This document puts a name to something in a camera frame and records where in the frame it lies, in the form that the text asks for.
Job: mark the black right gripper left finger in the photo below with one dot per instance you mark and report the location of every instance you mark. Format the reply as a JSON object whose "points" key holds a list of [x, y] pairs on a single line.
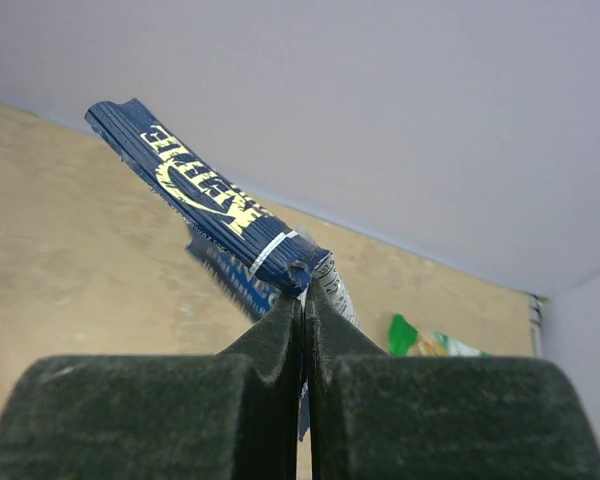
{"points": [[232, 415]]}

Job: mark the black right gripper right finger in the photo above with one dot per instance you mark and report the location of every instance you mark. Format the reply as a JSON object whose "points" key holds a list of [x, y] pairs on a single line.
{"points": [[377, 416]]}

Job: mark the green yellow snack bag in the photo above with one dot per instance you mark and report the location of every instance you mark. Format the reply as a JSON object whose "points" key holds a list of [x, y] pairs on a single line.
{"points": [[406, 340]]}

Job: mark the dark blue kettle chips bag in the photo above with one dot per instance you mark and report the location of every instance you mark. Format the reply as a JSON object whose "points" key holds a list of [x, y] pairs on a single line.
{"points": [[251, 253]]}

